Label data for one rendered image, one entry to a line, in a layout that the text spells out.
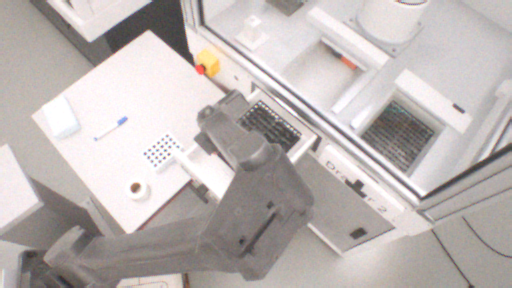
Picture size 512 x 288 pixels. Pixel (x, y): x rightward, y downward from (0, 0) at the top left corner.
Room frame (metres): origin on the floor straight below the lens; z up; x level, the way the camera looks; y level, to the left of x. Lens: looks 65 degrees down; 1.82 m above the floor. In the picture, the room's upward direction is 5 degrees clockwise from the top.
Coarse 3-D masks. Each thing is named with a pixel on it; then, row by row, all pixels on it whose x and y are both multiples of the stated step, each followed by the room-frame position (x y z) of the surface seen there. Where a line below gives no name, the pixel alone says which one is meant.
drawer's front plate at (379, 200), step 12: (324, 156) 0.42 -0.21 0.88; (336, 156) 0.40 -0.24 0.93; (336, 168) 0.38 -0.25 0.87; (348, 168) 0.37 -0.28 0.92; (360, 180) 0.34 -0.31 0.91; (372, 180) 0.33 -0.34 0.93; (372, 192) 0.31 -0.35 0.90; (384, 192) 0.30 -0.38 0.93; (372, 204) 0.29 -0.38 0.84; (384, 204) 0.27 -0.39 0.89; (396, 204) 0.27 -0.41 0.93; (384, 216) 0.25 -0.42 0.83
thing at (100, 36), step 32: (32, 0) 1.77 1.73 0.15; (96, 0) 0.93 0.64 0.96; (128, 0) 1.02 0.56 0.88; (160, 0) 1.16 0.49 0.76; (64, 32) 1.47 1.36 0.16; (96, 32) 0.88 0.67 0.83; (128, 32) 1.00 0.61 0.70; (160, 32) 1.12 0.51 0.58; (96, 64) 1.22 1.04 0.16; (192, 64) 1.24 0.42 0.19
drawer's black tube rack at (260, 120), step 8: (256, 104) 0.57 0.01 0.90; (264, 104) 0.57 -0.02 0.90; (256, 112) 0.55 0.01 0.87; (264, 112) 0.54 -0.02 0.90; (272, 112) 0.54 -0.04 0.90; (248, 120) 0.52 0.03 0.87; (256, 120) 0.51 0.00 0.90; (264, 120) 0.53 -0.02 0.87; (272, 120) 0.53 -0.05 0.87; (248, 128) 0.48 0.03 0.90; (256, 128) 0.50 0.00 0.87; (264, 128) 0.50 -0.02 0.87; (272, 128) 0.50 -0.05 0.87; (280, 128) 0.50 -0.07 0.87; (288, 128) 0.49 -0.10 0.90; (264, 136) 0.47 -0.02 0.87; (272, 136) 0.46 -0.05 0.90; (280, 136) 0.46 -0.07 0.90; (288, 136) 0.46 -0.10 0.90; (296, 136) 0.47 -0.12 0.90; (280, 144) 0.43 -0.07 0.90; (288, 144) 0.44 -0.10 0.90; (224, 160) 0.38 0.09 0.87; (232, 168) 0.35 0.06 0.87
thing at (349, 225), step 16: (304, 160) 0.48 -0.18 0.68; (304, 176) 0.46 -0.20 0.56; (320, 176) 0.43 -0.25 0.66; (320, 192) 0.41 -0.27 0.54; (336, 192) 0.38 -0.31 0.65; (352, 192) 0.35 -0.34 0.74; (320, 208) 0.38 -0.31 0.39; (336, 208) 0.35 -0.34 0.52; (352, 208) 0.33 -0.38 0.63; (368, 208) 0.31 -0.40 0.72; (320, 224) 0.35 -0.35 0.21; (336, 224) 0.32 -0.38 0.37; (352, 224) 0.30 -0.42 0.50; (368, 224) 0.28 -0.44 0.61; (384, 224) 0.26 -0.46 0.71; (336, 240) 0.28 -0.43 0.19; (352, 240) 0.26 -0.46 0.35; (368, 240) 0.24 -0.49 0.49; (384, 240) 0.22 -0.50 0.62
